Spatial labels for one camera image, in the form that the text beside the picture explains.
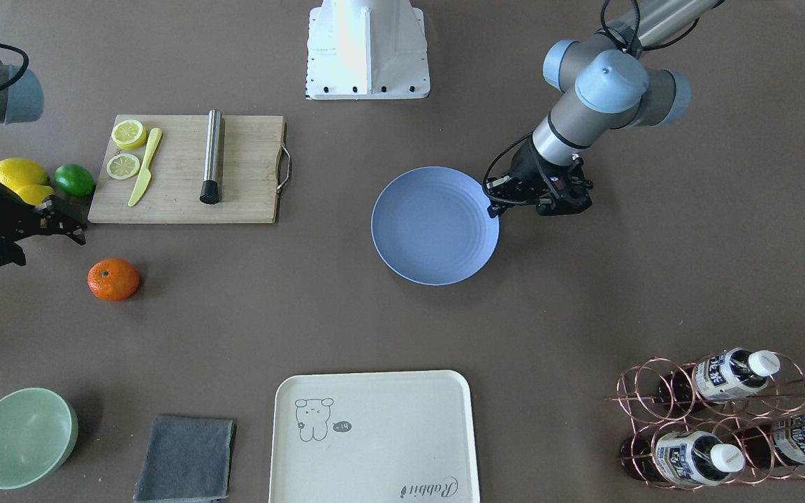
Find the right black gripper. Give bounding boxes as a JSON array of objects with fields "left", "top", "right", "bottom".
[{"left": 0, "top": 184, "right": 87, "bottom": 267}]

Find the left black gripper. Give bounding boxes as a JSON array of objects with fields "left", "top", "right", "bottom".
[{"left": 483, "top": 136, "right": 594, "bottom": 219}]

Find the blue round plate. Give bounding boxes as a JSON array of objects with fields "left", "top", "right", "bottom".
[{"left": 370, "top": 166, "right": 500, "bottom": 286}]

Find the orange fruit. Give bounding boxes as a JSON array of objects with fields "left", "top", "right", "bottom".
[{"left": 87, "top": 257, "right": 140, "bottom": 302}]

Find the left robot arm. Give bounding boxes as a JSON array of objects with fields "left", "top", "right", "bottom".
[{"left": 482, "top": 1, "right": 719, "bottom": 219}]

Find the lower whole lemon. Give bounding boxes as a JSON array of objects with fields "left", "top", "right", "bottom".
[{"left": 16, "top": 184, "right": 55, "bottom": 206}]

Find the whole lemon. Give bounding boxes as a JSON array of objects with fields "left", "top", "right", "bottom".
[
  {"left": 16, "top": 184, "right": 55, "bottom": 206},
  {"left": 0, "top": 157, "right": 49, "bottom": 192}
]

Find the green lime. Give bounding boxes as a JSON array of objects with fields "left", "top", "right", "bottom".
[{"left": 54, "top": 163, "right": 96, "bottom": 197}]

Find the upper whole lemon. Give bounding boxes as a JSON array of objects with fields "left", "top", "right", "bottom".
[{"left": 0, "top": 157, "right": 49, "bottom": 192}]

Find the lower lemon slice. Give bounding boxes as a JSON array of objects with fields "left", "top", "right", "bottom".
[{"left": 106, "top": 153, "right": 141, "bottom": 180}]

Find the lemon slice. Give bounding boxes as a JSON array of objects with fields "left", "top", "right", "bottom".
[
  {"left": 110, "top": 119, "right": 148, "bottom": 150},
  {"left": 106, "top": 153, "right": 141, "bottom": 180}
]

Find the yellow plastic knife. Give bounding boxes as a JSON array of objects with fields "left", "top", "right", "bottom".
[{"left": 127, "top": 127, "right": 163, "bottom": 207}]

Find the upper lemon slice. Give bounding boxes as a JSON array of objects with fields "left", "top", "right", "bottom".
[{"left": 110, "top": 119, "right": 148, "bottom": 150}]

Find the steel muddler black tip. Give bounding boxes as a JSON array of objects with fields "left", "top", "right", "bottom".
[{"left": 199, "top": 109, "right": 223, "bottom": 205}]

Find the wooden cutting board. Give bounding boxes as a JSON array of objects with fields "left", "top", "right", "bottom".
[{"left": 87, "top": 114, "right": 287, "bottom": 224}]

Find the green bowl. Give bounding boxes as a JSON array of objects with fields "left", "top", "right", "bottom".
[{"left": 0, "top": 386, "right": 79, "bottom": 490}]

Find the cream rabbit tray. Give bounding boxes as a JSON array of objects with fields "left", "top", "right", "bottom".
[{"left": 269, "top": 370, "right": 481, "bottom": 502}]

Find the grey folded cloth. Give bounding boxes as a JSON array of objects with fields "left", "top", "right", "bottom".
[{"left": 132, "top": 415, "right": 235, "bottom": 502}]

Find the tea bottle back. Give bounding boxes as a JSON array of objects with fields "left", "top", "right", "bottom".
[
  {"left": 657, "top": 347, "right": 781, "bottom": 413},
  {"left": 737, "top": 414, "right": 805, "bottom": 468}
]

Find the tea bottle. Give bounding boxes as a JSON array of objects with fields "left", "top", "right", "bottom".
[
  {"left": 657, "top": 347, "right": 781, "bottom": 413},
  {"left": 737, "top": 414, "right": 805, "bottom": 468},
  {"left": 619, "top": 432, "right": 746, "bottom": 489}
]

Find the tea bottle front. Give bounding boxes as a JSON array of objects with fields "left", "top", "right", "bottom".
[{"left": 619, "top": 432, "right": 746, "bottom": 489}]

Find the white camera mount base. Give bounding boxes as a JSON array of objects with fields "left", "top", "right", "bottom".
[{"left": 305, "top": 1, "right": 431, "bottom": 100}]

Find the copper wire bottle rack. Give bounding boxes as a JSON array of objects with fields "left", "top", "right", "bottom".
[{"left": 614, "top": 351, "right": 805, "bottom": 491}]

